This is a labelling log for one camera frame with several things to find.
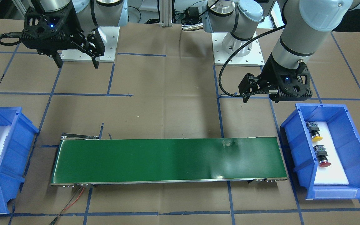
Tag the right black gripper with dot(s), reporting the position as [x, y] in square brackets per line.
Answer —
[76, 24]

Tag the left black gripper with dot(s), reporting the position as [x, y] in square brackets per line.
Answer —
[269, 71]

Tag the yellow push button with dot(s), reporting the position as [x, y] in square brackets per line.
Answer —
[314, 131]

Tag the red push button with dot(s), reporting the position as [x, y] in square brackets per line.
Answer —
[321, 155]

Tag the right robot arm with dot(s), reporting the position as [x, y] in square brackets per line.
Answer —
[94, 13]

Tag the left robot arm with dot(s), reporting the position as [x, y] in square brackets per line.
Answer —
[307, 23]

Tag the blue bin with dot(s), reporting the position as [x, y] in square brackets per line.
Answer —
[346, 141]
[15, 153]

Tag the green conveyor belt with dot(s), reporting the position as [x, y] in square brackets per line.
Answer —
[137, 161]

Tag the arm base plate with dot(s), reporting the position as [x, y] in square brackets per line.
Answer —
[250, 55]
[109, 36]

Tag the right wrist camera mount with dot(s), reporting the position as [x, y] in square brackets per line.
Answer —
[59, 41]

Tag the aluminium frame post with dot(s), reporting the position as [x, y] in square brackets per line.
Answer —
[165, 10]

